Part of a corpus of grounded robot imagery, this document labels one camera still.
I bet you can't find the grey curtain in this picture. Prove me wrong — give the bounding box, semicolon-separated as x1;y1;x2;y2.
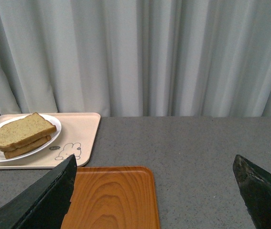
0;0;271;117

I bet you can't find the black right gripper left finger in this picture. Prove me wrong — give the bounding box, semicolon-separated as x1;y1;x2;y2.
0;155;77;229

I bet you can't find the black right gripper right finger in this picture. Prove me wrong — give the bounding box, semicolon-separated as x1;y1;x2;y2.
233;155;271;229

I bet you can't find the bread slice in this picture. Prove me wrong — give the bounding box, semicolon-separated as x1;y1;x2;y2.
0;113;57;152
4;135;52;159

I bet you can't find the pink rabbit tray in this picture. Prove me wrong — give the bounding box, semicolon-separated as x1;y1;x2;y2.
0;113;101;169

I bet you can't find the brown wooden tray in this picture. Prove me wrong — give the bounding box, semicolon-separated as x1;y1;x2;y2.
61;166;161;229

